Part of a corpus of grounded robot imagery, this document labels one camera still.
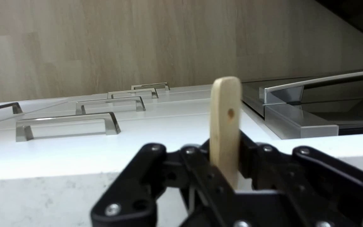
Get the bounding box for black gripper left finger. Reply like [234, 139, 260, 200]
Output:
[89, 141, 251, 227]

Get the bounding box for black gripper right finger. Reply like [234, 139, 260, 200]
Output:
[236, 130, 363, 227]

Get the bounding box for white base cabinet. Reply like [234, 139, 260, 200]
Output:
[0, 81, 284, 183]

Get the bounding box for steel cabinet handle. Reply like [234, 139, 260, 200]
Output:
[130, 81, 171, 92]
[0, 101, 24, 116]
[106, 86, 160, 101]
[74, 94, 147, 116]
[14, 110, 122, 144]

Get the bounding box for steel oven handle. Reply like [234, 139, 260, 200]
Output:
[262, 68, 363, 106]

